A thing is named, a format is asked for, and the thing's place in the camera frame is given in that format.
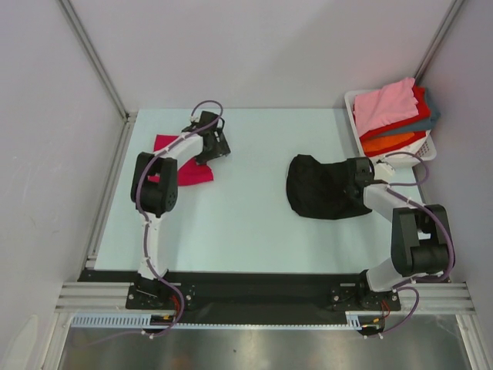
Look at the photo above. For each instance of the right aluminium frame post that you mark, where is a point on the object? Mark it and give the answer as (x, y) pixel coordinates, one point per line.
(450, 17)

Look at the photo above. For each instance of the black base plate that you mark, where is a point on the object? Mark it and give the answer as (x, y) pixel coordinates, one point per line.
(228, 297)

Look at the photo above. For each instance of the white cable duct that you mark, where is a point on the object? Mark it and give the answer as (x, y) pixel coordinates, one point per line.
(346, 321)

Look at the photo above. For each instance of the magenta t-shirt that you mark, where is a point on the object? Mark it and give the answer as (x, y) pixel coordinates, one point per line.
(191, 173)

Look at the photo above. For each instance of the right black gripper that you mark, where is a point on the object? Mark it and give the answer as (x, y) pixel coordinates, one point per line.
(350, 185)

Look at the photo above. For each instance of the red t-shirt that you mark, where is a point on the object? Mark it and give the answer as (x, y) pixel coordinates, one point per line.
(393, 111)

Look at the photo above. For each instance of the pink t-shirt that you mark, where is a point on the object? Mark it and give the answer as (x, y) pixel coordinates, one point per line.
(390, 104)

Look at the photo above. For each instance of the white plastic basket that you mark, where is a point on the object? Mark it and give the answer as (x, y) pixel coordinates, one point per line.
(424, 148)

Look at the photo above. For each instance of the grey-blue t-shirt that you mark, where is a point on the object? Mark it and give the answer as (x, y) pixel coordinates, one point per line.
(427, 118)

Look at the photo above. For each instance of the left aluminium frame post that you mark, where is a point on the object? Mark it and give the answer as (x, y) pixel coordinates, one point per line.
(86, 44)

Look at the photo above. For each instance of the orange t-shirt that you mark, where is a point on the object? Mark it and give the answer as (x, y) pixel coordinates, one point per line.
(384, 144)

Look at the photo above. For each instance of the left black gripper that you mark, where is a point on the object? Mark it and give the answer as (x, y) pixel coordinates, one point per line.
(220, 149)

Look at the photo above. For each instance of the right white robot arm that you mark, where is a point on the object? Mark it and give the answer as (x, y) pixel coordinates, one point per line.
(421, 247)

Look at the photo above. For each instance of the black t-shirt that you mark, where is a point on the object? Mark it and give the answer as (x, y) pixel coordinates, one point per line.
(315, 190)

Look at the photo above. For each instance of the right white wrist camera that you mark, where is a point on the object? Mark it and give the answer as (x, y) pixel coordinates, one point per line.
(383, 171)

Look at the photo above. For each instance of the aluminium frame post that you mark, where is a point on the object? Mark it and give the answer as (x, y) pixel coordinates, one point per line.
(86, 44)
(450, 17)

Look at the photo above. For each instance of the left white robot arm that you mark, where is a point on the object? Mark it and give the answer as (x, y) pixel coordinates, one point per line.
(155, 182)

